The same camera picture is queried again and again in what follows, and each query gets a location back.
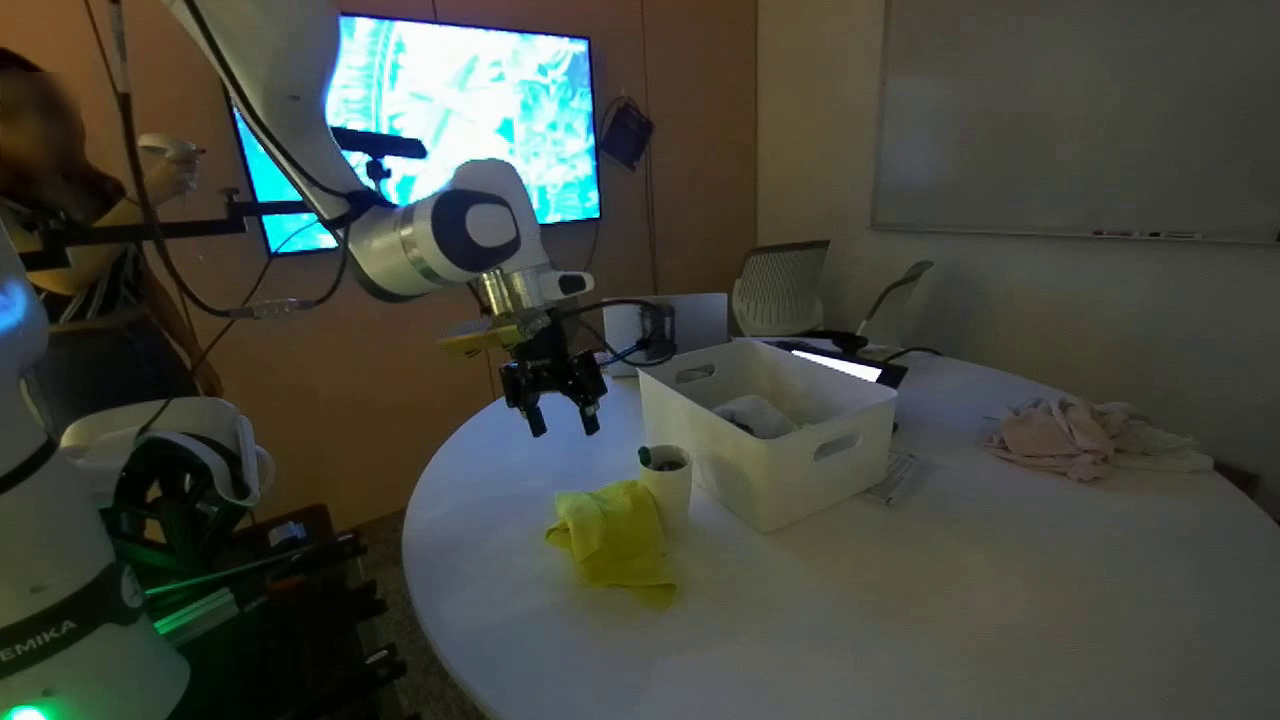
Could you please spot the grey office chair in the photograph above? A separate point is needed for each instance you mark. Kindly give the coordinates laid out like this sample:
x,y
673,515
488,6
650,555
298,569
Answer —
x,y
780,286
897,304

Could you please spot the black tablet lit screen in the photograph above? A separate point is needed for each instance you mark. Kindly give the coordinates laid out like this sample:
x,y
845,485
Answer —
x,y
834,360

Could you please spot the black camera stand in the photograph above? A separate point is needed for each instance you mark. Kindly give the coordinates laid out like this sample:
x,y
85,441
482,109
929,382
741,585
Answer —
x,y
381,144

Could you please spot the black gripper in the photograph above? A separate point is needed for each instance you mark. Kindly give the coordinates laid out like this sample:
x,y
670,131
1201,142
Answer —
x,y
552,365

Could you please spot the white crumpled cloth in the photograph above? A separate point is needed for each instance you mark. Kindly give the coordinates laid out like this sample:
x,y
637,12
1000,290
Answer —
x,y
1165,441

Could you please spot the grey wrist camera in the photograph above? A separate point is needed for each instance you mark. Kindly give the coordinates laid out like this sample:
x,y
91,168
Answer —
x,y
486,342

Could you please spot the white ceramic mug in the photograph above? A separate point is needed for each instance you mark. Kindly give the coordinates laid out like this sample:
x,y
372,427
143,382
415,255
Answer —
x,y
673,485

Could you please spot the pink crumpled cloth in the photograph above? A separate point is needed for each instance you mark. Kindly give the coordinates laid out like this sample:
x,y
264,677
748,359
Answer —
x,y
1060,438

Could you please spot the small black wall box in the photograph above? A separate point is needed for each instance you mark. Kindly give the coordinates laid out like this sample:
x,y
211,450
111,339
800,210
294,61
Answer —
x,y
627,132

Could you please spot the wall television screen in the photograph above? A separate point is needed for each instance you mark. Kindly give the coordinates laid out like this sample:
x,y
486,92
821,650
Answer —
x,y
495,104

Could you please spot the white waste bin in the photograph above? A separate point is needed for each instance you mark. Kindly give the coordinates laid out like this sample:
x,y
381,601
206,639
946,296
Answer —
x,y
694,323

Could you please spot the wall whiteboard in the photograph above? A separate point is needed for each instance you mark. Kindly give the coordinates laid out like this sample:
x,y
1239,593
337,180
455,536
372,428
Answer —
x,y
1082,121

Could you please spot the black equipment cart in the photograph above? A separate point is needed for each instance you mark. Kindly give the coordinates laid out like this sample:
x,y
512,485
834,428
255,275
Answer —
x,y
264,615

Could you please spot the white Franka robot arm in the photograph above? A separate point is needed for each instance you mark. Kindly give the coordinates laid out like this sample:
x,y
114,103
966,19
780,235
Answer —
x,y
425,242

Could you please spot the bright yellow towel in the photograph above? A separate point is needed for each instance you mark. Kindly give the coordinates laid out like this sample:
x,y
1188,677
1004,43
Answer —
x,y
613,542

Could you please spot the white plastic storage box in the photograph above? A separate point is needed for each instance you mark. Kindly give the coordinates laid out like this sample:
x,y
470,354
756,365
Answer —
x,y
785,441

